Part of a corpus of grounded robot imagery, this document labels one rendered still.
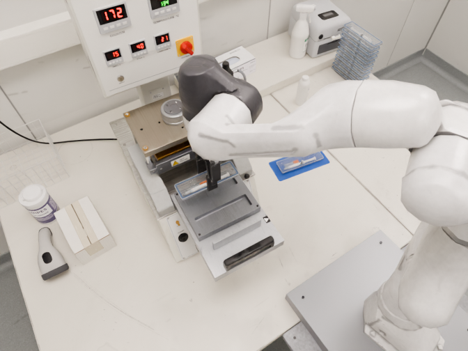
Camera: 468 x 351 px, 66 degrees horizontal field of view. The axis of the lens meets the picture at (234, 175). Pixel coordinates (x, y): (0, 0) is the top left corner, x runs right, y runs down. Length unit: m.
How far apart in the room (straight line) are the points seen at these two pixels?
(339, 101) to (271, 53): 1.31
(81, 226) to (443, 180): 1.05
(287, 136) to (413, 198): 0.21
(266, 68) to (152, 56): 0.78
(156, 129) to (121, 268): 0.48
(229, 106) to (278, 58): 1.17
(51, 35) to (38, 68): 0.17
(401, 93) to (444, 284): 0.40
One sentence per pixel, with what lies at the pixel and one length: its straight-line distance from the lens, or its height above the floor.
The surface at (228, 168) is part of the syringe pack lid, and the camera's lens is 1.06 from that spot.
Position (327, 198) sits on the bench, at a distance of 1.39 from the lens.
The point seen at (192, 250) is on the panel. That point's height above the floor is 0.77.
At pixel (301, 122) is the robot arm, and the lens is 0.59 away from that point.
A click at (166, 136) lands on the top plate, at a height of 1.11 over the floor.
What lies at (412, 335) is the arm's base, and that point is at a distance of 1.11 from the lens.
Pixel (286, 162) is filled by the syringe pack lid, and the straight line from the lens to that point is 1.43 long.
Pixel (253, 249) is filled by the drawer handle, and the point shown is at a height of 1.01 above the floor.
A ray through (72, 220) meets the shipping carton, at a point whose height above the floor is 0.84.
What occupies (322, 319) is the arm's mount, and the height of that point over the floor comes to 0.80.
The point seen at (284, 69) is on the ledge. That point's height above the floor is 0.80.
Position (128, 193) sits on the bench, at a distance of 1.41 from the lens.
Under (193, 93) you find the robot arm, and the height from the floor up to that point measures 1.41.
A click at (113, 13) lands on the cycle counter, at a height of 1.40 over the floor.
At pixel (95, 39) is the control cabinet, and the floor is 1.34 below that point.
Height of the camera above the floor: 1.90
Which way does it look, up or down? 55 degrees down
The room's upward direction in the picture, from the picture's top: straight up
